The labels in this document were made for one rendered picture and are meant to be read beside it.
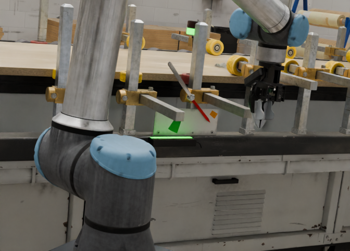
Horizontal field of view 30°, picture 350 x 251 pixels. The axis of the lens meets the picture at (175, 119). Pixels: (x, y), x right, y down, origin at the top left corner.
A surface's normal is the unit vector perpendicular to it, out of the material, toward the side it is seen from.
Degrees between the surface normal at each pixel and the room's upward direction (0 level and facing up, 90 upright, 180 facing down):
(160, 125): 90
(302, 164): 90
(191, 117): 90
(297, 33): 92
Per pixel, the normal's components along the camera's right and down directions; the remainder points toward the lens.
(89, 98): 0.24, 0.16
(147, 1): 0.48, 0.22
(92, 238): -0.53, -0.25
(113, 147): 0.17, -0.95
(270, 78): -0.89, 0.00
